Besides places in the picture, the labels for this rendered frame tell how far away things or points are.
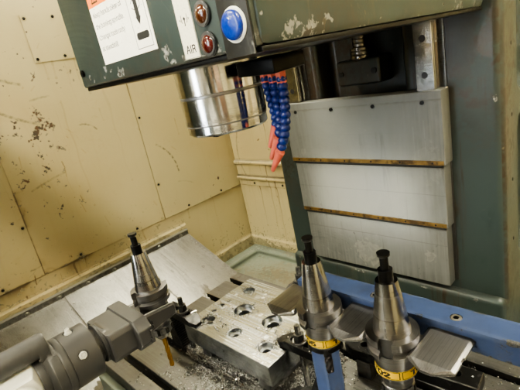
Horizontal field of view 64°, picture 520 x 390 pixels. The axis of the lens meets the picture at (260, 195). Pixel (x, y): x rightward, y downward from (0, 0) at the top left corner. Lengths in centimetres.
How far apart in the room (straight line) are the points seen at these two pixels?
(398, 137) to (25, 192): 127
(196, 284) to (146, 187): 47
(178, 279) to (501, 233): 121
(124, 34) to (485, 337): 59
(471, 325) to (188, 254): 151
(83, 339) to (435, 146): 83
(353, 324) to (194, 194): 154
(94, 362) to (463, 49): 94
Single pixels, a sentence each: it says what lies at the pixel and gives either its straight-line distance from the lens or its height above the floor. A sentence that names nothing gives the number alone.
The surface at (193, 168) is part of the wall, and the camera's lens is 201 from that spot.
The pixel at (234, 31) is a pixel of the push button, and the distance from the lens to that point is 46.
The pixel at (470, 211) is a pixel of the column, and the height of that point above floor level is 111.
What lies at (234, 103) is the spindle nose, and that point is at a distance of 75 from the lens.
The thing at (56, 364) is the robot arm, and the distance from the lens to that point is 70.
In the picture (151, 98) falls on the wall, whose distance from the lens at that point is 190.
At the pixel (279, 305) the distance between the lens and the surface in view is 63.
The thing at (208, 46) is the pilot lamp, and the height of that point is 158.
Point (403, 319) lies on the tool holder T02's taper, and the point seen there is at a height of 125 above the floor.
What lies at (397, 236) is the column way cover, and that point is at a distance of 123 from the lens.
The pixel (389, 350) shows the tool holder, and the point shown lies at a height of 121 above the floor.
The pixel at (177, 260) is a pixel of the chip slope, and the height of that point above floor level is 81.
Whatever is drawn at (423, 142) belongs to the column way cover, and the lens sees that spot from 108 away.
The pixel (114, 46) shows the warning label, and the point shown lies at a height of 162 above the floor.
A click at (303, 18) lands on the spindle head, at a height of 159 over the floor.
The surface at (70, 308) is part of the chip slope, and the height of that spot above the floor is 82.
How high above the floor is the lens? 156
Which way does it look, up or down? 18 degrees down
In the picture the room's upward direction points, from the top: 12 degrees counter-clockwise
